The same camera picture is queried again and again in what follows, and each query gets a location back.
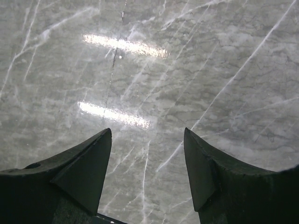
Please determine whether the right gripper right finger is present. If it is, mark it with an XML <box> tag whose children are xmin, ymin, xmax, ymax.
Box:
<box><xmin>184</xmin><ymin>129</ymin><xmax>299</xmax><ymax>224</ymax></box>

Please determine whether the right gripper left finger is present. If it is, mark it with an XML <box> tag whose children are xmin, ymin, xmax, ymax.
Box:
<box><xmin>0</xmin><ymin>128</ymin><xmax>112</xmax><ymax>224</ymax></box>

